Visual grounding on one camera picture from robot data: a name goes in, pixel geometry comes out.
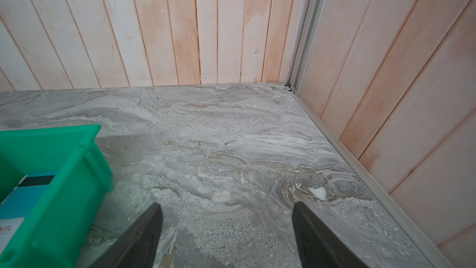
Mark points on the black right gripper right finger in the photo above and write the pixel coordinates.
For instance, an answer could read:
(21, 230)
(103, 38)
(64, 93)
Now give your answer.
(318, 246)

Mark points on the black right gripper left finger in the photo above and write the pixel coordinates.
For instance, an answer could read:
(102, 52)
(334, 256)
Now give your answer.
(137, 246)

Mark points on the teal card in green bin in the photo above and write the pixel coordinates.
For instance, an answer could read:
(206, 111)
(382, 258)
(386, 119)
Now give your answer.
(20, 202)

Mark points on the green plastic bin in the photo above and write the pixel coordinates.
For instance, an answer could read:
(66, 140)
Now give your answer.
(53, 234)

